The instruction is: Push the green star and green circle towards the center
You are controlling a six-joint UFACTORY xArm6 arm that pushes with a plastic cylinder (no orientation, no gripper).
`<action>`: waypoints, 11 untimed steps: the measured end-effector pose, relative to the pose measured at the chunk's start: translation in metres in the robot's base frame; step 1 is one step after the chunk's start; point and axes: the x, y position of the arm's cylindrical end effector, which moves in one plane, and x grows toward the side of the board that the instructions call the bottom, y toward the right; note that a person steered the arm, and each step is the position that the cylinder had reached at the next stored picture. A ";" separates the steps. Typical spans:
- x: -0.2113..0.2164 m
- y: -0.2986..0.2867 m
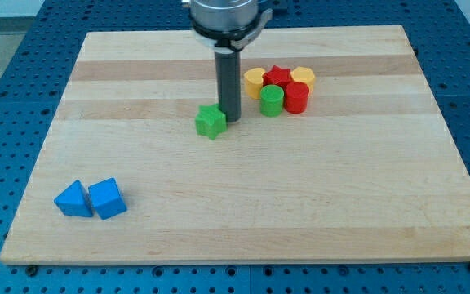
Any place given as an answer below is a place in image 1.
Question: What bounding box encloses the yellow cylinder block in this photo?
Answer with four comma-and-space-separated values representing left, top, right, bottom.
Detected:
243, 68, 265, 100

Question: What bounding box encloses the red cylinder block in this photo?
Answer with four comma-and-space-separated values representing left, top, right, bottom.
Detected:
284, 82, 310, 114

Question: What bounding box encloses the green star block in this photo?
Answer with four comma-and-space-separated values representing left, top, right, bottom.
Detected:
194, 104, 227, 140

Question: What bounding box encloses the blue cube block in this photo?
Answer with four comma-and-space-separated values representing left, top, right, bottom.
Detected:
88, 178, 127, 220

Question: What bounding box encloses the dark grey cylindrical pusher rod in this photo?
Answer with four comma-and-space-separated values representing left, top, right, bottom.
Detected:
215, 52, 242, 123

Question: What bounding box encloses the green cylinder block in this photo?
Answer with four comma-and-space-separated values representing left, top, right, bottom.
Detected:
259, 85, 284, 117

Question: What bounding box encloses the yellow hexagon block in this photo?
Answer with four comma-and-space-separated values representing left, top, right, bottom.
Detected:
290, 66, 316, 92

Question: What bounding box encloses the wooden board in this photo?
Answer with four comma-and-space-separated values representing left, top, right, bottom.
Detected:
0, 25, 470, 265

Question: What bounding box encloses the blue triangle block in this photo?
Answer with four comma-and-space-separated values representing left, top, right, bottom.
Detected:
54, 180, 94, 217

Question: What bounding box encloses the red star block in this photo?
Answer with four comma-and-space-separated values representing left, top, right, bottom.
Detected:
263, 65, 293, 90

